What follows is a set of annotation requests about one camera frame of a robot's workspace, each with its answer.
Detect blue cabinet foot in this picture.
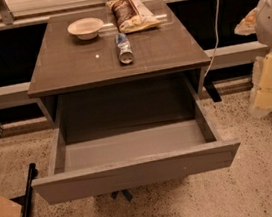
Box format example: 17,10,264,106
109,188,135,205

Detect white bowl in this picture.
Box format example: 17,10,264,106
67,17,104,41

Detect black stand leg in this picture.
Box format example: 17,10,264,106
12,163,38,217

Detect open grey top drawer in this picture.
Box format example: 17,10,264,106
33,75,240,204

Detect chip bag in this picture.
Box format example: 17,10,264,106
107,0,160,33

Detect grey cabinet with top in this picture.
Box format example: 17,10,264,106
28,0,210,125

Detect red bull can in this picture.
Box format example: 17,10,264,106
115,33,134,65

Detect white cable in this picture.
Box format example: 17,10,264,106
193,0,232,79

